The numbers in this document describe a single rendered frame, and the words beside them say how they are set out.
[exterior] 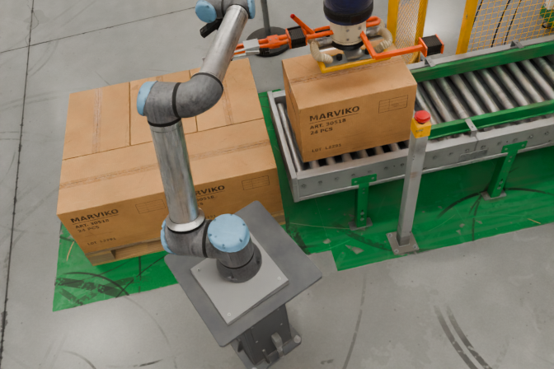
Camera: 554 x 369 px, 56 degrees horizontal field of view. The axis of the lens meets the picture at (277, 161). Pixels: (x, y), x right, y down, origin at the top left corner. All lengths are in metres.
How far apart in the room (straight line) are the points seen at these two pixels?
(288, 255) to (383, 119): 0.92
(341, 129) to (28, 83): 3.04
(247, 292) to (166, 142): 0.72
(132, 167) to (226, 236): 1.18
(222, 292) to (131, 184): 1.01
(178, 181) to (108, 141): 1.40
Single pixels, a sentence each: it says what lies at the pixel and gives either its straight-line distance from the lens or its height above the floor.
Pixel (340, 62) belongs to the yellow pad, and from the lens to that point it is 2.50.
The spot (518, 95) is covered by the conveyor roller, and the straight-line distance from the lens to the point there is 3.30.
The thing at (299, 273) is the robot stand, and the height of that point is 0.75.
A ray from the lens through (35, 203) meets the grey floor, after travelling 3.89.
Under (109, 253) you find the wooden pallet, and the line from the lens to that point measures 3.28.
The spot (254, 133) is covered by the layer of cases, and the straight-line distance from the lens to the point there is 3.00.
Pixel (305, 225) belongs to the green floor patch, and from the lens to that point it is 3.22.
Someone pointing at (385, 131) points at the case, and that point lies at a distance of 2.80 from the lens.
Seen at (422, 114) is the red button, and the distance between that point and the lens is 2.36.
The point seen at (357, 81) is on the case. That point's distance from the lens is 2.64.
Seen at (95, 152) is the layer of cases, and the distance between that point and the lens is 3.19.
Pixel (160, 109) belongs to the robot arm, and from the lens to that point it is 1.71.
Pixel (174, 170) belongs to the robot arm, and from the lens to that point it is 1.84.
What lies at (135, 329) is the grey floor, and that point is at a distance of 3.10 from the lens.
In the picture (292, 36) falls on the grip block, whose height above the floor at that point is 1.24.
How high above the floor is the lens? 2.67
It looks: 49 degrees down
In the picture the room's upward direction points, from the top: 8 degrees counter-clockwise
